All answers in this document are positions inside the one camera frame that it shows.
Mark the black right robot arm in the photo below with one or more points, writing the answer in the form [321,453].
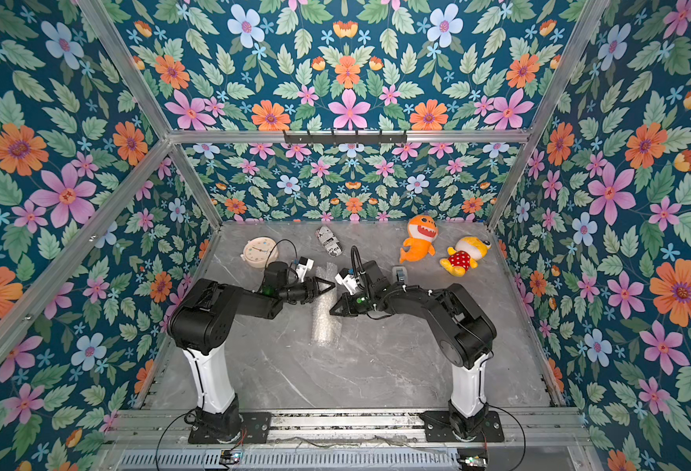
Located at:
[462,330]

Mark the black hook rail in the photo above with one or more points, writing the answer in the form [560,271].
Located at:
[345,137]

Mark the white tape dispenser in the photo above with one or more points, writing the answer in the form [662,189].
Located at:
[400,274]

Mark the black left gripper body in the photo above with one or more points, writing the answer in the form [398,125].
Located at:
[299,292]

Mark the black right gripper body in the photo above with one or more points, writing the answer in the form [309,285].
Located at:
[350,301]

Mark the pink round alarm clock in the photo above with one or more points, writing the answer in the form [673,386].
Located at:
[259,252]

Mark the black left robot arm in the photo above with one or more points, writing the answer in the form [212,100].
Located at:
[200,328]

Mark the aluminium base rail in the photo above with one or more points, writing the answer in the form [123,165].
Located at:
[511,438]

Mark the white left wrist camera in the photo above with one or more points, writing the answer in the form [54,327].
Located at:
[303,266]

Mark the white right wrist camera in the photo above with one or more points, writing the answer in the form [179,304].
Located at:
[347,279]

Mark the orange shark plush toy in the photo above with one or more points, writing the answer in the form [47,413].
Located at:
[422,232]

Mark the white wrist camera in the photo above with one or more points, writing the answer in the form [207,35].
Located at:
[347,279]
[303,266]

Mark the yellow plush toy red shorts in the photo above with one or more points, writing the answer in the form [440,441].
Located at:
[465,255]

